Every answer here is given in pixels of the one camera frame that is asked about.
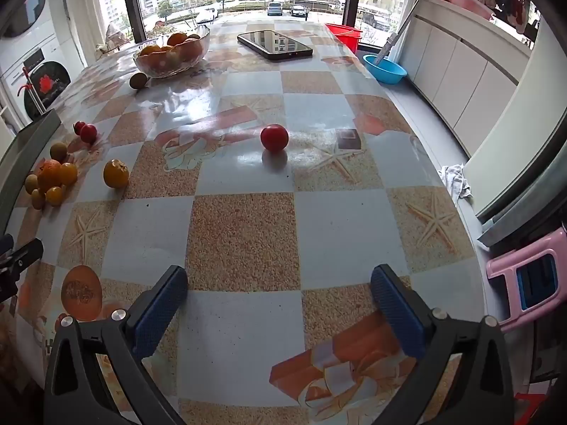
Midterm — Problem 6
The red plastic bucket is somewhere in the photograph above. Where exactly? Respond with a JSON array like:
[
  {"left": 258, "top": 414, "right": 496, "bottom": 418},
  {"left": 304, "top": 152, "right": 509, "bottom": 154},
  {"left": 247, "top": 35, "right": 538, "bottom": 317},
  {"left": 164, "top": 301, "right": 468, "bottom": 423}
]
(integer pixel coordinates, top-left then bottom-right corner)
[{"left": 324, "top": 23, "right": 363, "bottom": 54}]

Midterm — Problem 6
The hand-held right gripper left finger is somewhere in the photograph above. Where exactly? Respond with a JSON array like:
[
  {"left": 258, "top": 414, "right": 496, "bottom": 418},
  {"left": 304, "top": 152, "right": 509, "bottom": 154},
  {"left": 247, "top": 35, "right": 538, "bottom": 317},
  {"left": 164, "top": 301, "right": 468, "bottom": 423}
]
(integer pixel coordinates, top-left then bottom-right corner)
[{"left": 43, "top": 265, "right": 189, "bottom": 425}]

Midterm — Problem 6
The large orange mandarin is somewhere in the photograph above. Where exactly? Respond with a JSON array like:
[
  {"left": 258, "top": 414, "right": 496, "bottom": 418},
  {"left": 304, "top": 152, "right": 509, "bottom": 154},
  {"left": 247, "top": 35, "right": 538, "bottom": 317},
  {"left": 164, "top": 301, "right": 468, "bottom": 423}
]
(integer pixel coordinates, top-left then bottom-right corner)
[{"left": 37, "top": 159, "right": 63, "bottom": 193}]

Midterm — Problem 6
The grey long-handled brush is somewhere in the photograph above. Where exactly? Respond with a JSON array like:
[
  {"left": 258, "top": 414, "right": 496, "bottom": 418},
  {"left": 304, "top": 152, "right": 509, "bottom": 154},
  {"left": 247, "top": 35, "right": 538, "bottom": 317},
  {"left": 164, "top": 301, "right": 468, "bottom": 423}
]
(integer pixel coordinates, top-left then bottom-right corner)
[{"left": 374, "top": 0, "right": 444, "bottom": 66}]

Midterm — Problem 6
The grey rectangular tray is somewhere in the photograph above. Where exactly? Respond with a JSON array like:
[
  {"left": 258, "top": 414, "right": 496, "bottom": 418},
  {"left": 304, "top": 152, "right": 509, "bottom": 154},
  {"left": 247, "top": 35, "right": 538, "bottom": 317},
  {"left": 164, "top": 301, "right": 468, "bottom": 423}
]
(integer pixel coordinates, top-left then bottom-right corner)
[{"left": 0, "top": 110, "right": 62, "bottom": 231}]

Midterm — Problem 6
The white crumpled cloth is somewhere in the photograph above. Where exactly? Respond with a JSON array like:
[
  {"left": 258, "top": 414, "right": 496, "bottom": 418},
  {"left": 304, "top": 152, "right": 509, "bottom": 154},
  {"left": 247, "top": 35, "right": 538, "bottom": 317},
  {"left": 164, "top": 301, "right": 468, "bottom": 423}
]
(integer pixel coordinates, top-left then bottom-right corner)
[{"left": 438, "top": 165, "right": 474, "bottom": 206}]

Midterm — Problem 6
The large red tomato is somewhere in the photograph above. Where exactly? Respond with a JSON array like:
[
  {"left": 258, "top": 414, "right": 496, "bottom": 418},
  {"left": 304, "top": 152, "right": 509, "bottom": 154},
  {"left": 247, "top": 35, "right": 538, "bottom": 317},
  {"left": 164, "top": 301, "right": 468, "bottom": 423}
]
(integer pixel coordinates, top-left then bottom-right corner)
[{"left": 260, "top": 124, "right": 290, "bottom": 152}]

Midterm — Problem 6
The blue plastic basin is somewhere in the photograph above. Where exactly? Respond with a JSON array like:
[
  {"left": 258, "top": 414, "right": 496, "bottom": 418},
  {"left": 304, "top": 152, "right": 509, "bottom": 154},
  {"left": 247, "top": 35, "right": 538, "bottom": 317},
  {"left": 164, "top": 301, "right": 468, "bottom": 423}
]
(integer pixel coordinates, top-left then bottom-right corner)
[{"left": 363, "top": 54, "right": 408, "bottom": 85}]

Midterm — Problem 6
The white dryer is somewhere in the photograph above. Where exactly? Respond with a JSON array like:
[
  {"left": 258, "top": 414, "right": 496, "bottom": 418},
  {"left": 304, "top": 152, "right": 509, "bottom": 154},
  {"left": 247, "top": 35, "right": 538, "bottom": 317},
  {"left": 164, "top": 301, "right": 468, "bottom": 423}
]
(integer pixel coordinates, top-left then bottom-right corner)
[{"left": 0, "top": 0, "right": 67, "bottom": 67}]

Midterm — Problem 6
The red plastic basin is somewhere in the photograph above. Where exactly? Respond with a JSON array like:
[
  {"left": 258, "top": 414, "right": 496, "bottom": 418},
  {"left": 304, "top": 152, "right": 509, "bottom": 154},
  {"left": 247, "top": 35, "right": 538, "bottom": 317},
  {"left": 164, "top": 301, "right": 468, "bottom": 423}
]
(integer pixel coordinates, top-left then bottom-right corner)
[{"left": 435, "top": 0, "right": 496, "bottom": 21}]

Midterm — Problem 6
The smooth orange fruit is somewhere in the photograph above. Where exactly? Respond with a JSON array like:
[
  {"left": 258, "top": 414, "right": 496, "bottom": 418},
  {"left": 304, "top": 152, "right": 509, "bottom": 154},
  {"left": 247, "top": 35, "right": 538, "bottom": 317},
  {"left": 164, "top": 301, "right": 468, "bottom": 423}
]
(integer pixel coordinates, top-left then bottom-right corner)
[{"left": 103, "top": 159, "right": 130, "bottom": 189}]

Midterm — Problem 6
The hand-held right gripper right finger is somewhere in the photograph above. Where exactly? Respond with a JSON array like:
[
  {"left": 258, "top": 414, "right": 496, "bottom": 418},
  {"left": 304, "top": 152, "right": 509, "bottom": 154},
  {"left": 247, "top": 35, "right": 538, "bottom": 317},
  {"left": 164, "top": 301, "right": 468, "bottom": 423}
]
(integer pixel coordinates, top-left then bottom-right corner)
[{"left": 370, "top": 264, "right": 515, "bottom": 425}]

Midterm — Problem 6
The black smartphone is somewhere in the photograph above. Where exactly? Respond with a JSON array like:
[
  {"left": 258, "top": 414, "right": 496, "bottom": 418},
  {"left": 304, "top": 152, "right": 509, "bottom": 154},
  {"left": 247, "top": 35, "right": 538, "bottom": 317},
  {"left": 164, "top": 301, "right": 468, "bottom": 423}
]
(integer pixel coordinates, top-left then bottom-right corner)
[{"left": 237, "top": 30, "right": 314, "bottom": 61}]

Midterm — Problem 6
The white cabinet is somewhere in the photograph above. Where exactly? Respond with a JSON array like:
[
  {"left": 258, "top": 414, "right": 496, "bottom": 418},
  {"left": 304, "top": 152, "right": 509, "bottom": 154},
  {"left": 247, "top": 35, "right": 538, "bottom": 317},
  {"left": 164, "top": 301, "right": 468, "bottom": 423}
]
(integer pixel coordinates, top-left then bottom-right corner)
[{"left": 399, "top": 0, "right": 532, "bottom": 155}]

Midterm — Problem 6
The clear glass bowl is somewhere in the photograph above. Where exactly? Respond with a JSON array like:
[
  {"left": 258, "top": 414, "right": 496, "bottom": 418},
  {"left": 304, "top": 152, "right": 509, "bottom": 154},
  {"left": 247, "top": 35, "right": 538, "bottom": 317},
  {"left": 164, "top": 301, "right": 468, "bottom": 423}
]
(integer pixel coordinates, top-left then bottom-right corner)
[{"left": 133, "top": 24, "right": 211, "bottom": 79}]

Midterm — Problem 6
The pile of oranges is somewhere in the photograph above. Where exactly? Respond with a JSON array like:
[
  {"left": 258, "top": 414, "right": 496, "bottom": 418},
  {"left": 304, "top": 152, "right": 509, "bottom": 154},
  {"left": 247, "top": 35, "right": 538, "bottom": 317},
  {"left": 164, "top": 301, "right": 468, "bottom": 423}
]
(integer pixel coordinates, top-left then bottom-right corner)
[{"left": 139, "top": 32, "right": 204, "bottom": 66}]

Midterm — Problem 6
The red broom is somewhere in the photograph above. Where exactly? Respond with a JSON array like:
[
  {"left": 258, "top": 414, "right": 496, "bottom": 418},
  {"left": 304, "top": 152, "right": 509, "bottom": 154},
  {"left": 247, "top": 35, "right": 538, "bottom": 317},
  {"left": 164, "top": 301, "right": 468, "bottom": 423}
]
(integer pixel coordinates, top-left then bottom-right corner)
[{"left": 17, "top": 66, "right": 47, "bottom": 118}]

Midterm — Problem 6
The hanging laundry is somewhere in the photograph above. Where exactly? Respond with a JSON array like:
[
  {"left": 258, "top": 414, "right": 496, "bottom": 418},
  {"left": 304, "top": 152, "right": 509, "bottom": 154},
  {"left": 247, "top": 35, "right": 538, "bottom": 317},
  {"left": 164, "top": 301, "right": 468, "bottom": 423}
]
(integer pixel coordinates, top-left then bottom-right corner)
[{"left": 476, "top": 0, "right": 541, "bottom": 34}]

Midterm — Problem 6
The pink plastic stool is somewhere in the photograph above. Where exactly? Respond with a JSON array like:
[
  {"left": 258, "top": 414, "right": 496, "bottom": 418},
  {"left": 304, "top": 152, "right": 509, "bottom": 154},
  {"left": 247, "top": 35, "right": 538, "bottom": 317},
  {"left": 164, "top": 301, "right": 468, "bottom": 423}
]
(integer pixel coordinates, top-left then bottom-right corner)
[{"left": 486, "top": 226, "right": 567, "bottom": 333}]

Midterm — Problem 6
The white washing machine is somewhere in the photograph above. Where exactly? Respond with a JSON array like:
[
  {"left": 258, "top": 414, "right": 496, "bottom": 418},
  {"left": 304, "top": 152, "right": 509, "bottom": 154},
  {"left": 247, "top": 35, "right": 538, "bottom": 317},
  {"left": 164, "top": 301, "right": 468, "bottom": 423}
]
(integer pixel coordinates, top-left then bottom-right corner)
[{"left": 0, "top": 31, "right": 85, "bottom": 129}]

